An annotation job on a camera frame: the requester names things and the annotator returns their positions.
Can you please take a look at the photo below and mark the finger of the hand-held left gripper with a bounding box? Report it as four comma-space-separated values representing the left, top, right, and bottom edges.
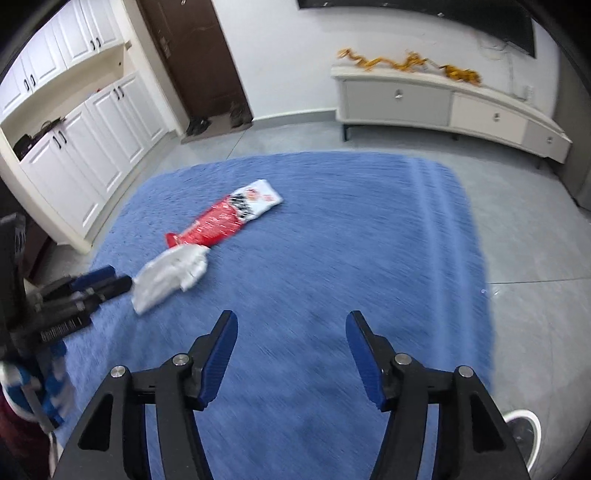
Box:
69, 265, 119, 292
69, 275, 136, 315

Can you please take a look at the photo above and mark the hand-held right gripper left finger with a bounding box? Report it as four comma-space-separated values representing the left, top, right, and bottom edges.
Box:
53, 310, 239, 480

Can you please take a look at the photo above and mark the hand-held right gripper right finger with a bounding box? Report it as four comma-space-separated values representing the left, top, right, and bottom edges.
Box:
345, 310, 532, 480

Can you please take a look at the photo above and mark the white plastic bag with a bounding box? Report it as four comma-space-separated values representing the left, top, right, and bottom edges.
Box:
131, 243, 210, 316

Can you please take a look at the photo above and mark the red and white snack packet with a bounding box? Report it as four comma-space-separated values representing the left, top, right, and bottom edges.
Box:
165, 178, 284, 249

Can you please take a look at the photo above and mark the white trash bin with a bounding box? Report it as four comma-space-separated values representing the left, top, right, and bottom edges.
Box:
501, 408, 542, 477

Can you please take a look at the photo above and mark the blue towel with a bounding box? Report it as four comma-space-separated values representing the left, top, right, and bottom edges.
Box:
52, 151, 498, 480

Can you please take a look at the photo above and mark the white base cabinet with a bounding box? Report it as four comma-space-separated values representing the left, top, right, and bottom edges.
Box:
0, 71, 170, 254

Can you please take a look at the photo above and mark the dark red clothing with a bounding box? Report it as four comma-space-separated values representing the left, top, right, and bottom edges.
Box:
0, 392, 57, 480

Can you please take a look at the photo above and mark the black device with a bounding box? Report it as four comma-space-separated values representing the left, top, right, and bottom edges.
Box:
13, 119, 62, 161

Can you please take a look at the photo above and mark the pair of brown boots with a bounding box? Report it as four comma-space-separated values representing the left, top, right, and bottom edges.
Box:
228, 102, 253, 128

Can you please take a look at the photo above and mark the dark brown door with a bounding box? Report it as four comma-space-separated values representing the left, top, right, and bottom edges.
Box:
137, 0, 254, 136

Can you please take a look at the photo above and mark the white and grey television stand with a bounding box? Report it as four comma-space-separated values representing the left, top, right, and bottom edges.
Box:
329, 64, 574, 169

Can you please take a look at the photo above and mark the golden dragon figurine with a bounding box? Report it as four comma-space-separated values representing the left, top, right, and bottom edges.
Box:
390, 51, 440, 75
337, 47, 399, 75

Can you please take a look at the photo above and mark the golden tiger figurine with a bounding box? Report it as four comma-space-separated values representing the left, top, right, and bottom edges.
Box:
438, 64, 484, 87

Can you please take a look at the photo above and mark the white wall cabinet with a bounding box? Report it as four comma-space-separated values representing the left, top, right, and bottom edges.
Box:
0, 0, 126, 124

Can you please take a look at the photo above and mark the black television cable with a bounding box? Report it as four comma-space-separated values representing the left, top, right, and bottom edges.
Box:
479, 36, 519, 99

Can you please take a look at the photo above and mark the black wall television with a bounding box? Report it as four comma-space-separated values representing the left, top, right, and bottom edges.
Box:
297, 0, 537, 59

